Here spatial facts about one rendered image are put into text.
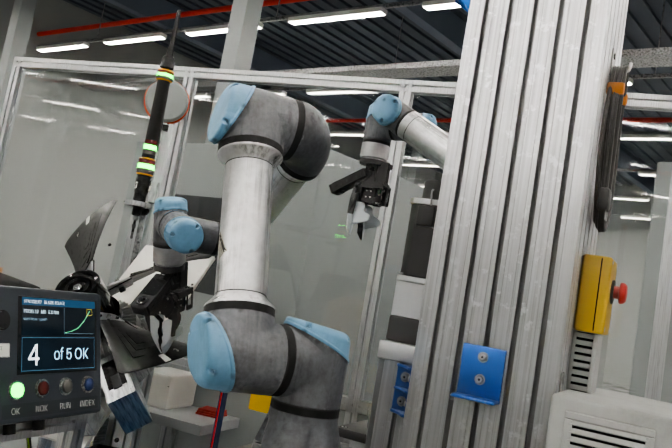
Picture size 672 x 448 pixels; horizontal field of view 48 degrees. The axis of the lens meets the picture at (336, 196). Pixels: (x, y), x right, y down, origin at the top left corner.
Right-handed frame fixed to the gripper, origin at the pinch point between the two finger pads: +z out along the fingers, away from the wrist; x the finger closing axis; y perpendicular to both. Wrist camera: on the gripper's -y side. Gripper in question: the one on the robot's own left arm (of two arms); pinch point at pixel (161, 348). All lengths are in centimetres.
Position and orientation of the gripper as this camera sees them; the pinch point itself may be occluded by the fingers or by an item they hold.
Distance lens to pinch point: 182.9
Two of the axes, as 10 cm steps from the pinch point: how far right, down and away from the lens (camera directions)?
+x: -9.2, -1.2, 3.8
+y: 3.9, -1.2, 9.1
